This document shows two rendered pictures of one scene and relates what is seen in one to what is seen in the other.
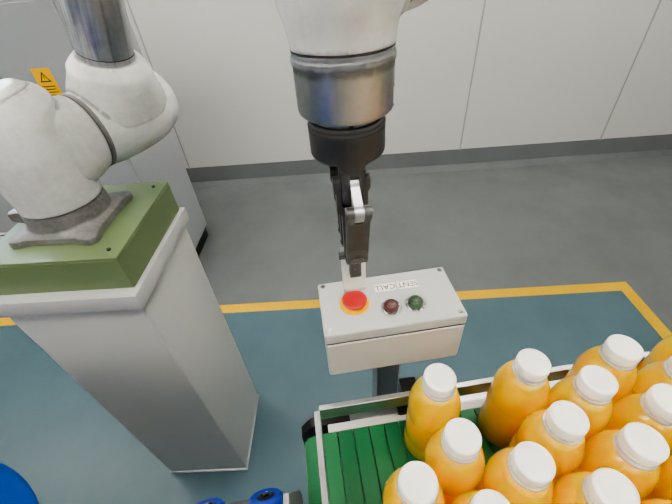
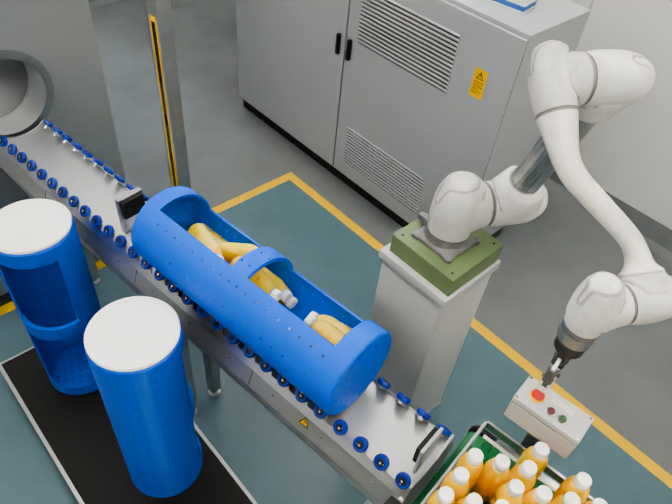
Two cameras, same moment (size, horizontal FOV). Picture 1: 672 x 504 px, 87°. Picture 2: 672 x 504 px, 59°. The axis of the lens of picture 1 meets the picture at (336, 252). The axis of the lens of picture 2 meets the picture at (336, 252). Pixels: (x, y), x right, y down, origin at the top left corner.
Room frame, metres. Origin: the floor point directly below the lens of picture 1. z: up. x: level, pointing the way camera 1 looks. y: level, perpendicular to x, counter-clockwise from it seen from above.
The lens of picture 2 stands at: (-0.77, -0.17, 2.51)
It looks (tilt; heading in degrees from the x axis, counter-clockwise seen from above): 45 degrees down; 41
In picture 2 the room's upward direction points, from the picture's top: 7 degrees clockwise
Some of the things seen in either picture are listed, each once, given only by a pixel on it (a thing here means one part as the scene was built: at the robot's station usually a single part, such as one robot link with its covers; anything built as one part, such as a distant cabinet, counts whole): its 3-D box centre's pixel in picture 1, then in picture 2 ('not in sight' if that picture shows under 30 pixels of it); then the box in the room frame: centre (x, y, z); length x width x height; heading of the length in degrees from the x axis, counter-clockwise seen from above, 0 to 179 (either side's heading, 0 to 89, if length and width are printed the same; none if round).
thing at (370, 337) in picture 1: (387, 319); (547, 416); (0.34, -0.07, 1.05); 0.20 x 0.10 x 0.10; 94
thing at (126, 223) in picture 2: not in sight; (132, 211); (-0.06, 1.44, 1.00); 0.10 x 0.04 x 0.15; 4
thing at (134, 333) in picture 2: not in sight; (133, 332); (-0.36, 0.94, 1.03); 0.28 x 0.28 x 0.01
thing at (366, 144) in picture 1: (348, 159); (567, 349); (0.34, -0.02, 1.33); 0.08 x 0.07 x 0.09; 4
